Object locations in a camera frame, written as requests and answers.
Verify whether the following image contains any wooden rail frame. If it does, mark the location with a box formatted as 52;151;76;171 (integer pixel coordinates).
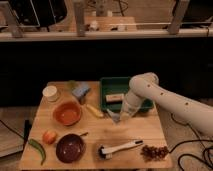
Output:
0;0;213;42

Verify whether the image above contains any small green object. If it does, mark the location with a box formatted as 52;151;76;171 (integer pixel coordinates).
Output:
67;80;77;90

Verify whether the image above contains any green chili pepper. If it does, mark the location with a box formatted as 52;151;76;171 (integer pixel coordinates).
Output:
28;139;46;165

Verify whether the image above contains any white handled brush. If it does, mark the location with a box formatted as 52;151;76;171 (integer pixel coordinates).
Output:
98;140;143;159

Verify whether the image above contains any orange bowl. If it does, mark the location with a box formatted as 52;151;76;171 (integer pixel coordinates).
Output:
53;101;82;126

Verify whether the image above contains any dark purple bowl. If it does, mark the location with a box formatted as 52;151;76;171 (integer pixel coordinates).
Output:
56;134;86;163

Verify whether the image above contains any red orange tomato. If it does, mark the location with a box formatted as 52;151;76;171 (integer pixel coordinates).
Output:
42;130;57;144

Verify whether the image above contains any black cable on floor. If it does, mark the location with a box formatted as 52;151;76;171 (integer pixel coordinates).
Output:
170;113;213;171

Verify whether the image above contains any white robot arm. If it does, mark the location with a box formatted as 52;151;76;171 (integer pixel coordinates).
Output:
115;72;213;136

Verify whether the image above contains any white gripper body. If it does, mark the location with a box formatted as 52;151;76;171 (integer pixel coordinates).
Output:
120;99;139;121

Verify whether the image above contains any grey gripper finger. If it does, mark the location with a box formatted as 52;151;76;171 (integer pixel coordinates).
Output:
107;110;120;123

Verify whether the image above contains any green plastic tray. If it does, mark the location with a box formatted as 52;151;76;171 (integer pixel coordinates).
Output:
99;76;155;113

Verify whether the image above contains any blue folded towel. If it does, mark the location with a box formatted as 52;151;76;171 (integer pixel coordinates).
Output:
72;82;90;99

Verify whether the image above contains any brown dried grapes bunch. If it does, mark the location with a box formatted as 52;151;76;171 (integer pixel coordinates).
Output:
141;145;169;161

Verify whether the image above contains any white cup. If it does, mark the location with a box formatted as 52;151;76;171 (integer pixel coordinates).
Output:
42;85;59;102

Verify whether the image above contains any tan block in tray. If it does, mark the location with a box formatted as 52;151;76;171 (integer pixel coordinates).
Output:
106;94;124;103

